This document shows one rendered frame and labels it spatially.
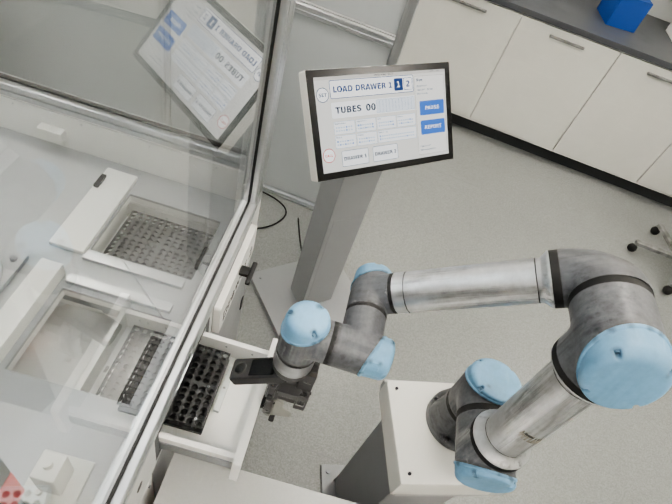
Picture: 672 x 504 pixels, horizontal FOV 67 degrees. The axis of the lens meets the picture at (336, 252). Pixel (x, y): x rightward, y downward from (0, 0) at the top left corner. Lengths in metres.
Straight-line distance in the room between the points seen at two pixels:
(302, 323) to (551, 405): 0.41
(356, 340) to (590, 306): 0.35
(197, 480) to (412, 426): 0.50
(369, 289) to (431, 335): 1.60
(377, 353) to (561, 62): 2.94
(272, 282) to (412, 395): 1.22
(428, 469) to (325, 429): 0.93
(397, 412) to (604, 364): 0.64
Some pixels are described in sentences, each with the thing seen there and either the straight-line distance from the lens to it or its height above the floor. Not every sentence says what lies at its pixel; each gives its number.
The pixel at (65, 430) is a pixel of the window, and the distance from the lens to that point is 0.64.
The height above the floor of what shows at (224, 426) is 0.84.
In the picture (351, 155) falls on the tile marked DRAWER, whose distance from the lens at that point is 1.54.
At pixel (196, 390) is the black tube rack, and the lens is 1.14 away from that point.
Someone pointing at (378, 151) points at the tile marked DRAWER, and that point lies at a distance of 1.60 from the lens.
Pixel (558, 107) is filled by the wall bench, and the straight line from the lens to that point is 3.73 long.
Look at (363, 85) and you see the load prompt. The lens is 1.58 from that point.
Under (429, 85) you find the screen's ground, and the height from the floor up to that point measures 1.15.
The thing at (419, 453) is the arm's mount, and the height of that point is 0.84.
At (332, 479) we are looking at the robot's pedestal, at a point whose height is 0.02.
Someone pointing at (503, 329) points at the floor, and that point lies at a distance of 2.72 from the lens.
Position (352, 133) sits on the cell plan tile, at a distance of 1.55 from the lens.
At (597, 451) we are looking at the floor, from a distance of 2.66.
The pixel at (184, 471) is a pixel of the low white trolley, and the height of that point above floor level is 0.76.
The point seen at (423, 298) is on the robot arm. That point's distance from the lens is 0.89.
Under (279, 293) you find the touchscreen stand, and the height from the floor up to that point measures 0.04.
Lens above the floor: 1.94
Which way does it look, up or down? 48 degrees down
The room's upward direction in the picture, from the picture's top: 20 degrees clockwise
